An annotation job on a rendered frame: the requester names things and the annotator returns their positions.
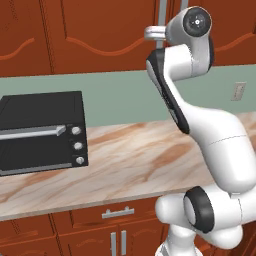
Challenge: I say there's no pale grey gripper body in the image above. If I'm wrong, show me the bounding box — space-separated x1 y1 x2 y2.
143 25 167 42

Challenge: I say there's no red-brown base cabinet door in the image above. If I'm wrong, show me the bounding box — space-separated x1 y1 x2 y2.
57 228 120 256
117 222 170 256
0 235 63 256

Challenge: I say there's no black toaster oven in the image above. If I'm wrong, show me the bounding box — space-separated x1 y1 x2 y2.
0 90 90 177

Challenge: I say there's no red-brown drawer front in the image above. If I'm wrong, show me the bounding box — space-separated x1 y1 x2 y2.
50 195 162 235
0 213 57 248

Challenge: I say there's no red-brown wall cabinet door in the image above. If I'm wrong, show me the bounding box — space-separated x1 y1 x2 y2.
0 0 54 79
166 0 256 68
39 0 165 76

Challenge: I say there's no grey wall outlet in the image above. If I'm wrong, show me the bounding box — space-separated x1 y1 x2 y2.
231 81 248 102

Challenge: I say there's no silver toaster oven handle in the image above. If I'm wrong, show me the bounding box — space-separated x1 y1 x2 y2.
0 124 67 141

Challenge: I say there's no silver drawer handle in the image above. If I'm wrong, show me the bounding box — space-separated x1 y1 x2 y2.
101 206 136 220

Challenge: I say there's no silver base cabinet handle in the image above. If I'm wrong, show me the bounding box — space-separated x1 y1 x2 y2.
110 231 117 256
120 229 128 256

